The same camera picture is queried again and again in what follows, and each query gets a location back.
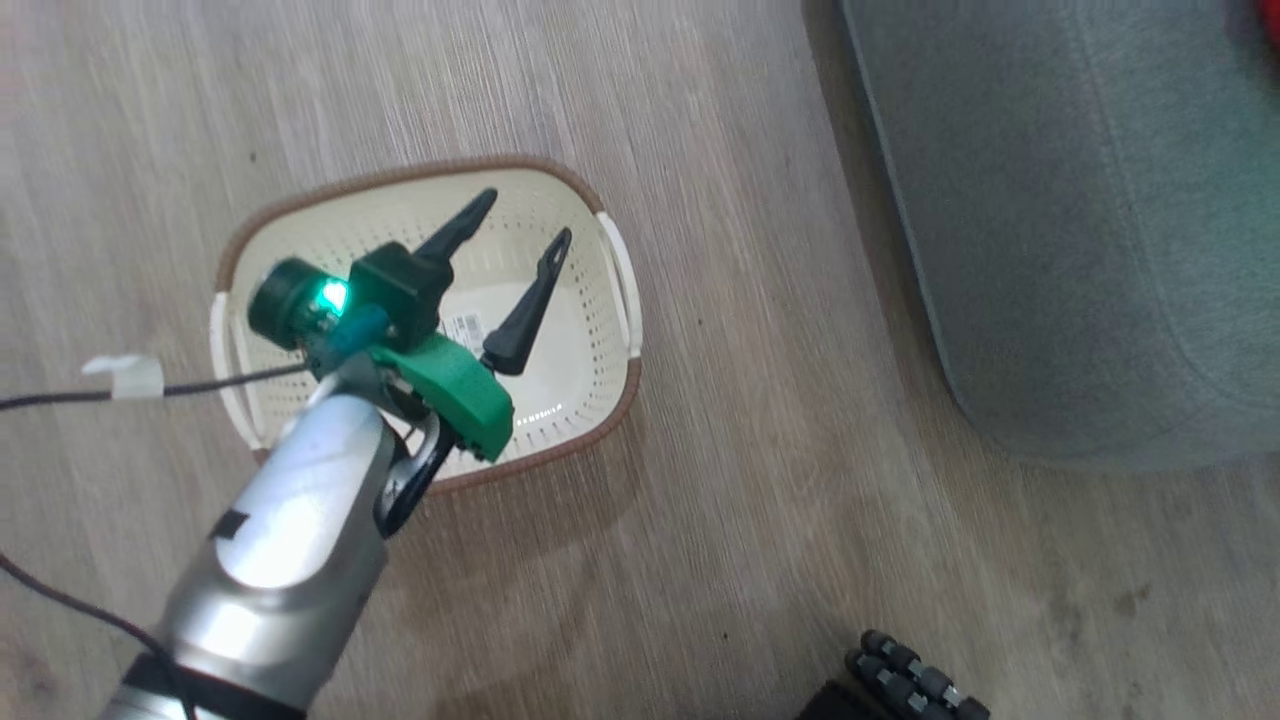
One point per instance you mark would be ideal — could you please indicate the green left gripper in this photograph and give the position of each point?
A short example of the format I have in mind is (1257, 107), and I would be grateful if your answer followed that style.
(460, 385)

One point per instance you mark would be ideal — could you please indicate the red clothing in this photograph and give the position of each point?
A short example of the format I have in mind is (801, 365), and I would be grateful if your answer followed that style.
(1270, 20)

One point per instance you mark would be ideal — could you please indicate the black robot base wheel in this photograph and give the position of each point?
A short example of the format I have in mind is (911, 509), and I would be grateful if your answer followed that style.
(900, 685)

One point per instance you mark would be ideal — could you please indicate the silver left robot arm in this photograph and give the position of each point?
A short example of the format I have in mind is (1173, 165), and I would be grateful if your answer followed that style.
(290, 540)

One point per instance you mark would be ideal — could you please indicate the cream plastic basket brown rim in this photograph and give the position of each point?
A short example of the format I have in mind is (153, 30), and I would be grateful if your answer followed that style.
(580, 380)

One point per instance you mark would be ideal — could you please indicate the white barcode sticker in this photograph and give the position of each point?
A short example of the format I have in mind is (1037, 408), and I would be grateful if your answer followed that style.
(463, 328)

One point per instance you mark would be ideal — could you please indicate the black left wrist cylinder module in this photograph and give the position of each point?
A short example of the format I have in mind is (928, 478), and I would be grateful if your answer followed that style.
(280, 300)

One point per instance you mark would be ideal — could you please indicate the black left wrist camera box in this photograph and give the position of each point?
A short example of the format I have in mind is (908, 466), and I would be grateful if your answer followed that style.
(400, 285)

